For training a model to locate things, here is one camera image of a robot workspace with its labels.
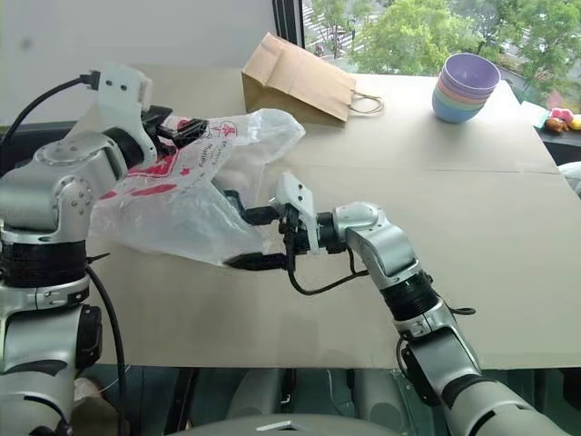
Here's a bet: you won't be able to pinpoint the blue bowl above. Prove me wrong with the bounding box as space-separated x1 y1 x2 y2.
430 96 489 124

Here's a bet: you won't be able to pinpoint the grey robot torso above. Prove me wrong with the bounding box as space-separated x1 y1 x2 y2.
180 411 455 436

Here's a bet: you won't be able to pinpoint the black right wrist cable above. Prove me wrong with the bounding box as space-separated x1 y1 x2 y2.
287 247 370 297

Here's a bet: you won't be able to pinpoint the white rounded object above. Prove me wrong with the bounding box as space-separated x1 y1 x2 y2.
557 160 581 197

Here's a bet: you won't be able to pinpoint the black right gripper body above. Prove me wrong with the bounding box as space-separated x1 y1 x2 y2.
269 200 320 258

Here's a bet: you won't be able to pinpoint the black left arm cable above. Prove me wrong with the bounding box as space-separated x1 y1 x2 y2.
84 253 131 436

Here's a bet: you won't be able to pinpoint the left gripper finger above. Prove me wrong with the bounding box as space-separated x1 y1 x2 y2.
175 116 212 139
156 125 192 150

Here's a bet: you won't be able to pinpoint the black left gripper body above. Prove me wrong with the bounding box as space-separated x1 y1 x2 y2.
141 104 176 147

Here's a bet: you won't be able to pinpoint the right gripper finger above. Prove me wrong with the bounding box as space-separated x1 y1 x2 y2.
223 252 291 273
224 190 278 227

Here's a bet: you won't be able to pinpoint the pale green box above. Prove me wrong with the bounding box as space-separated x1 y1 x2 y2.
520 100 554 129

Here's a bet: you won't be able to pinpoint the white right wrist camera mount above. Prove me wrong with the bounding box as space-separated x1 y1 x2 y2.
271 172 329 255

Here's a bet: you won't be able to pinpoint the black window frame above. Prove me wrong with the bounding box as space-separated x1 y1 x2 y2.
271 0 308 49

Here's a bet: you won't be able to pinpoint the pink bowl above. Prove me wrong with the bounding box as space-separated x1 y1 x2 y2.
434 81 496 104

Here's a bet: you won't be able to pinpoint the green bowl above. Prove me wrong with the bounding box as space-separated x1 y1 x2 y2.
432 89 491 112

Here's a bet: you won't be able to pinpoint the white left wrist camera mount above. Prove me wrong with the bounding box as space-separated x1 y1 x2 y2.
93 61 159 165

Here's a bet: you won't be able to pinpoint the brown paper bag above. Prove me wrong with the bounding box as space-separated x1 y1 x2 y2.
241 32 385 124

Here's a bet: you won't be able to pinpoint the small colourful toys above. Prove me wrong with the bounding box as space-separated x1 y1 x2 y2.
542 107 581 134

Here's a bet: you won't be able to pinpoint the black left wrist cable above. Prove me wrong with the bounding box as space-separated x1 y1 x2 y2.
2 71 102 138

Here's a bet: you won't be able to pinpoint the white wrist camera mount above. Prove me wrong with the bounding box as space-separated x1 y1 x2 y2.
93 61 159 165
271 172 329 255

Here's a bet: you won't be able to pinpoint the clear red-printed plastic bag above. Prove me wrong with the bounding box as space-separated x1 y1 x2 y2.
88 107 307 267

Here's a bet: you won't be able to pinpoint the purple bowl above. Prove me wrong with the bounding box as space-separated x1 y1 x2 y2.
438 53 502 95

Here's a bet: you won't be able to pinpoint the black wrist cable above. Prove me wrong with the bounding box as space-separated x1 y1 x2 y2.
287 247 370 297
2 71 102 138

